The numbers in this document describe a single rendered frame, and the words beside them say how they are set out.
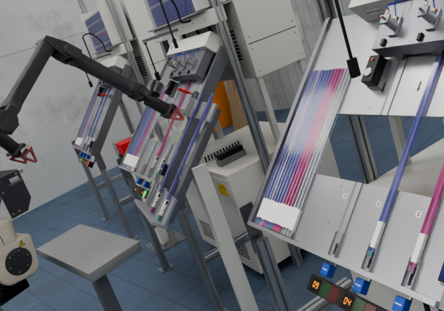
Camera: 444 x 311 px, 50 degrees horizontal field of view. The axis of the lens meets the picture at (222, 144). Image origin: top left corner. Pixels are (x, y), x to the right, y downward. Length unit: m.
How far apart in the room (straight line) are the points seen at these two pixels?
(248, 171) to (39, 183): 3.84
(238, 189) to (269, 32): 0.79
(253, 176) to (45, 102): 3.90
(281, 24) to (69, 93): 3.95
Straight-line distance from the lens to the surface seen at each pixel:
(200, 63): 2.24
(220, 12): 2.23
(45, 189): 5.87
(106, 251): 2.04
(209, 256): 2.28
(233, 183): 2.30
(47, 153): 5.86
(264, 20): 2.39
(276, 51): 2.41
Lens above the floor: 1.33
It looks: 14 degrees down
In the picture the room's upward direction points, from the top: 19 degrees counter-clockwise
